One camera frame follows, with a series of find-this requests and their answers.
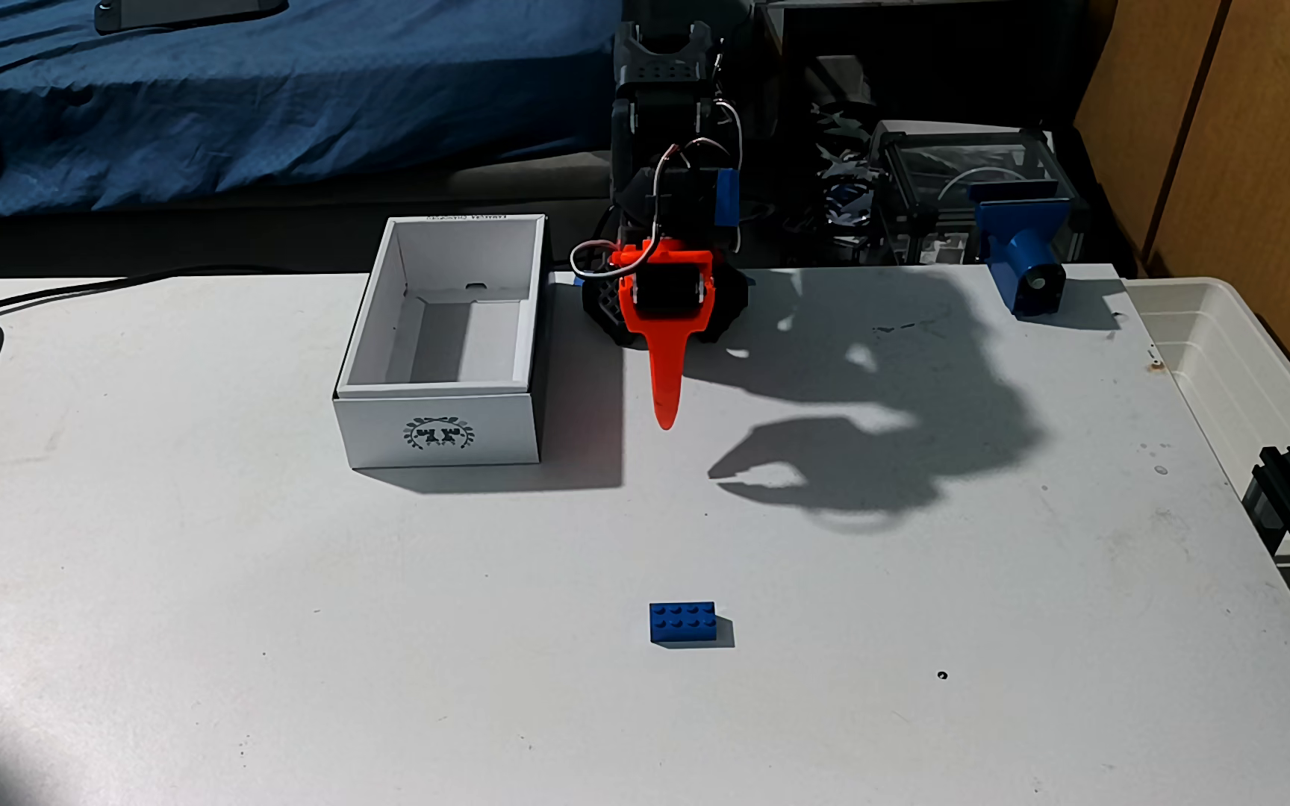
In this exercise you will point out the blue toy brick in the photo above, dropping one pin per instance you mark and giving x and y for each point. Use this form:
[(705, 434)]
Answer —
[(682, 622)]

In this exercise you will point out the white cardboard box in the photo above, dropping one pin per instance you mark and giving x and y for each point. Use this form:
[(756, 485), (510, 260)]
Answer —
[(438, 431)]

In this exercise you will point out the black white patterned bag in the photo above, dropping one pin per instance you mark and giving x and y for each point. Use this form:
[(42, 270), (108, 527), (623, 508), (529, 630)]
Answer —
[(847, 196)]

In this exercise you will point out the blue bed blanket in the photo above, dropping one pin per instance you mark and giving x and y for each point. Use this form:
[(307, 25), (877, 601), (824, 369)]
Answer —
[(264, 90)]

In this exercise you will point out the white plastic bin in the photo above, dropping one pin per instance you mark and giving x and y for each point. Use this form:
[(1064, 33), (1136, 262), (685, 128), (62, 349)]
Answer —
[(1216, 358)]

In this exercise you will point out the wooden wardrobe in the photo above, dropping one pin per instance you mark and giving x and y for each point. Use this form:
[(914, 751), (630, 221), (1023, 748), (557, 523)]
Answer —
[(1272, 168)]

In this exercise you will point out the clear acrylic enclosure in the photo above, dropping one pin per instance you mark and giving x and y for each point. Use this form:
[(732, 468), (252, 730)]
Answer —
[(936, 168)]

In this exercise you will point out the blue printed clamp mount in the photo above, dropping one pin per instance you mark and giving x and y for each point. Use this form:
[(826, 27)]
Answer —
[(1020, 241)]

